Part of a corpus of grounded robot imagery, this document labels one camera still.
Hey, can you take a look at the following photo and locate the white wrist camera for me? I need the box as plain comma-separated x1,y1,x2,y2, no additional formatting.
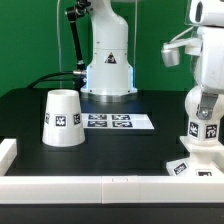
161,37,202,67

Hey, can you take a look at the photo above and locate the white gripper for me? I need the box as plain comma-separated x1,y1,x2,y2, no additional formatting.
194,27,224,120

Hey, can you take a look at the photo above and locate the white lamp base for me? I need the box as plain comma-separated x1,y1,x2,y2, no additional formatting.
166,136,224,177

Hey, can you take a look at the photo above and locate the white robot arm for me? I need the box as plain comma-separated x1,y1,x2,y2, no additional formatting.
82,0,224,120

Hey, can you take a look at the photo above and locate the white lamp shade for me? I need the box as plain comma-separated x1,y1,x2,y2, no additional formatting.
42,89,85,147

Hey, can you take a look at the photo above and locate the white marker sheet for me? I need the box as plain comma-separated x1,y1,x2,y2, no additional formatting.
82,113,154,130

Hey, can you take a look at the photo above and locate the white left rail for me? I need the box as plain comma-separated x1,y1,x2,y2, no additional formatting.
0,139,17,176

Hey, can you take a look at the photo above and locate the white lamp bulb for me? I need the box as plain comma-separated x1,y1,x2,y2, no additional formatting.
185,86,224,145

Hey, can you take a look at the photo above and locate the white front rail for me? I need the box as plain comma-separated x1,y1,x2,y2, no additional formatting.
0,176,224,204

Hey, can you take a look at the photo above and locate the white rail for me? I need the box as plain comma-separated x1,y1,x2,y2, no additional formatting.
0,176,224,204
0,139,17,176

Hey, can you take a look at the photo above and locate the thin grey cable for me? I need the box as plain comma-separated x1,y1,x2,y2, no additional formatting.
56,0,64,89

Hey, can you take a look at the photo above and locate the black cable conduit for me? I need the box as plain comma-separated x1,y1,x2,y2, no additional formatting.
27,0,92,90

